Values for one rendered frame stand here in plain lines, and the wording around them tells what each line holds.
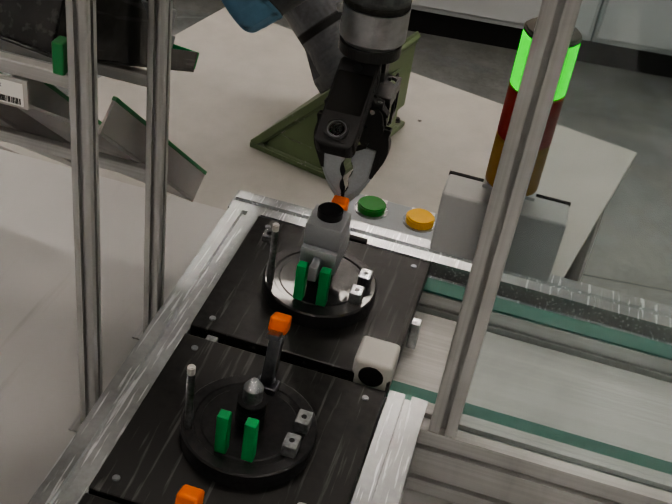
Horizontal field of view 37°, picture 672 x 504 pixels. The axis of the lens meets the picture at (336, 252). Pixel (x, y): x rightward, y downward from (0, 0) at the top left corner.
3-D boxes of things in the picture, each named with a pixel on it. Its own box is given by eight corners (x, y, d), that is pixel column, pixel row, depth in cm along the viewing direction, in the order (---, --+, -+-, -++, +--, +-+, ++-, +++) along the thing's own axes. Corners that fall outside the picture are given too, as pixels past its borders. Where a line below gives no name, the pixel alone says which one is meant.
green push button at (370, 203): (360, 203, 143) (362, 192, 142) (387, 210, 143) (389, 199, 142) (353, 218, 140) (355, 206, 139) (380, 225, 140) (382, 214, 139)
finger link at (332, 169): (352, 182, 128) (363, 119, 122) (340, 206, 123) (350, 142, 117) (329, 176, 128) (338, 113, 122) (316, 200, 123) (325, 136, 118)
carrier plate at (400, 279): (257, 227, 136) (258, 214, 135) (428, 273, 133) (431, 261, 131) (189, 337, 117) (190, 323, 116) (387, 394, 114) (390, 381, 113)
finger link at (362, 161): (376, 188, 127) (387, 125, 122) (364, 213, 123) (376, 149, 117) (352, 182, 128) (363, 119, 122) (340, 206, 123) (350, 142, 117)
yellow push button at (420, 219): (407, 216, 142) (409, 204, 141) (434, 223, 142) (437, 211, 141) (401, 231, 139) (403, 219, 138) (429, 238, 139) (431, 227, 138)
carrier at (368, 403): (184, 345, 116) (188, 260, 109) (384, 404, 113) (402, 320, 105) (87, 502, 97) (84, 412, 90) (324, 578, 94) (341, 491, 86)
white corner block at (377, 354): (358, 358, 118) (363, 332, 116) (396, 369, 117) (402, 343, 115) (348, 384, 114) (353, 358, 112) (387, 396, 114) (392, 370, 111)
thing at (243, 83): (225, 18, 215) (226, 6, 213) (632, 165, 187) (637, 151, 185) (-12, 154, 163) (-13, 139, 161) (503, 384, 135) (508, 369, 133)
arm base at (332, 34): (340, 79, 179) (310, 31, 178) (407, 36, 172) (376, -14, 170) (307, 103, 167) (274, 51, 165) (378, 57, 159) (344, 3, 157)
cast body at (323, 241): (313, 237, 123) (320, 189, 119) (348, 246, 123) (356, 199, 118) (292, 276, 117) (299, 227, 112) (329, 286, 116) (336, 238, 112)
